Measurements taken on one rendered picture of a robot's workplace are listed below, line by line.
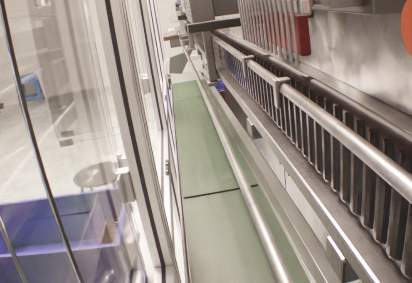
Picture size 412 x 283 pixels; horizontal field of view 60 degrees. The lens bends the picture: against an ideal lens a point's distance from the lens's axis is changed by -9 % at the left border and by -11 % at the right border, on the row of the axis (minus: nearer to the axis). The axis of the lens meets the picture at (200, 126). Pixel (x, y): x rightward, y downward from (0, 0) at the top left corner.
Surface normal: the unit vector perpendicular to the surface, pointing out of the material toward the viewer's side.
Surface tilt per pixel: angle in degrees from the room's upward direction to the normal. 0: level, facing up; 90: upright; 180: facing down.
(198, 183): 2
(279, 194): 55
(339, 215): 0
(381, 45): 90
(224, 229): 2
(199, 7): 90
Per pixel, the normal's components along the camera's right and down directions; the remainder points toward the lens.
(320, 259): -0.89, -0.41
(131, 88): 0.09, 0.30
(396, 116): -0.15, -0.94
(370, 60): -0.99, 0.17
